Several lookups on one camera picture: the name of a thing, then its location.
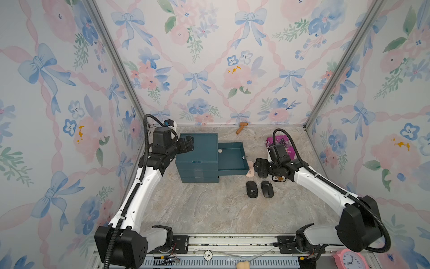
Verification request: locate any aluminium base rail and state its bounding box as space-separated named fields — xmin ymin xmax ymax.
xmin=90 ymin=233 xmax=380 ymax=269

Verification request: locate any pink computer mouse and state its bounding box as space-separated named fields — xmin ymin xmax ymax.
xmin=245 ymin=169 xmax=255 ymax=178

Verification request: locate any purple snack bag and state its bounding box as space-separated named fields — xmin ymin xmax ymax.
xmin=265 ymin=135 xmax=296 ymax=160

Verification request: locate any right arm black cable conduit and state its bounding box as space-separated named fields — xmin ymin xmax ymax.
xmin=271 ymin=128 xmax=392 ymax=253

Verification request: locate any black computer mouse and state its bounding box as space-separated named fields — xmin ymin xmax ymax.
xmin=260 ymin=180 xmax=274 ymax=198
xmin=246 ymin=180 xmax=259 ymax=198

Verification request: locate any pink alarm clock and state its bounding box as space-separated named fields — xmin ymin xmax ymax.
xmin=333 ymin=249 xmax=370 ymax=269

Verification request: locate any teal drawer cabinet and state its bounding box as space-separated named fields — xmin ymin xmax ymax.
xmin=175 ymin=133 xmax=219 ymax=183

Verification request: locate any teal drawer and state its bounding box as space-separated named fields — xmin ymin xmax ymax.
xmin=218 ymin=142 xmax=249 ymax=177

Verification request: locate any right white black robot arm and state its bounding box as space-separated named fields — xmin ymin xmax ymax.
xmin=254 ymin=158 xmax=391 ymax=253

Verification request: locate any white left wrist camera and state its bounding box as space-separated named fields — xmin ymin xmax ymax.
xmin=164 ymin=119 xmax=178 ymax=132

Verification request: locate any wooden handle roller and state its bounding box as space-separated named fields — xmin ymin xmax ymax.
xmin=236 ymin=122 xmax=249 ymax=135

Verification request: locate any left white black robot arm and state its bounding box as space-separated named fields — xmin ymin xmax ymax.
xmin=94 ymin=127 xmax=194 ymax=269

